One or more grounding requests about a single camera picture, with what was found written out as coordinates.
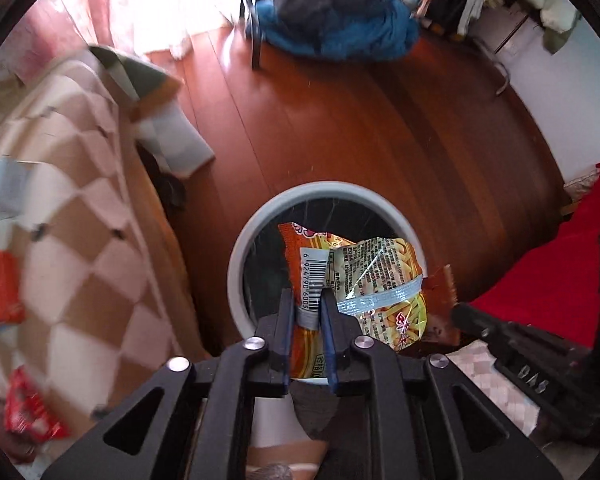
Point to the metal clothes rack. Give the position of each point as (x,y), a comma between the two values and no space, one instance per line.
(502,75)

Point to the red snack packet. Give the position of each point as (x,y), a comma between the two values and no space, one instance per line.
(32,405)

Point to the grey round waste bin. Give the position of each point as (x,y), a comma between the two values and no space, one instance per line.
(330,188)

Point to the pale checked pillow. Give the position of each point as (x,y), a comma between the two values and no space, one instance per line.
(500,400)

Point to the beige diamond checked blanket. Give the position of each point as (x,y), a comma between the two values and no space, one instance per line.
(80,240)

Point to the black chair leg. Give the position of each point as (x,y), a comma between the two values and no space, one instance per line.
(255,35)

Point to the white pink cloth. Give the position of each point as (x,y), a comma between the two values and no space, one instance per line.
(275,425)

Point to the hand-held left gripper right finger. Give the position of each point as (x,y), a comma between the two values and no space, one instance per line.
(328,345)

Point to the orange yellow snack packet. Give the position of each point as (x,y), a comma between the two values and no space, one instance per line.
(380,270)

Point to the red cloth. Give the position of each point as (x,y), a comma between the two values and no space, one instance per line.
(555,270)

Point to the pink curtain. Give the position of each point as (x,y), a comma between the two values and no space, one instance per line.
(75,5)

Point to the green grey checked cloth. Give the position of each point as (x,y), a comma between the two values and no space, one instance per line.
(170,130)

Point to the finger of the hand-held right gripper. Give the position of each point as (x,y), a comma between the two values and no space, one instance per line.
(477,321)

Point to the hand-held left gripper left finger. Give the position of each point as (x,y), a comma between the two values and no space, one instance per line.
(285,345)

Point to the light blue packet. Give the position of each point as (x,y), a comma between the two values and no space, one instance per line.
(2,190)

